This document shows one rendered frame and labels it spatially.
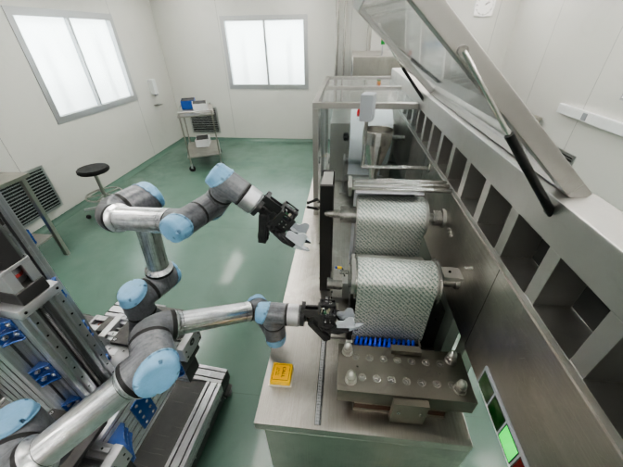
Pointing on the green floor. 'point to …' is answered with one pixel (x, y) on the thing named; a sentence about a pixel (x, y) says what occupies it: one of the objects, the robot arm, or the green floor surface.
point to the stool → (95, 178)
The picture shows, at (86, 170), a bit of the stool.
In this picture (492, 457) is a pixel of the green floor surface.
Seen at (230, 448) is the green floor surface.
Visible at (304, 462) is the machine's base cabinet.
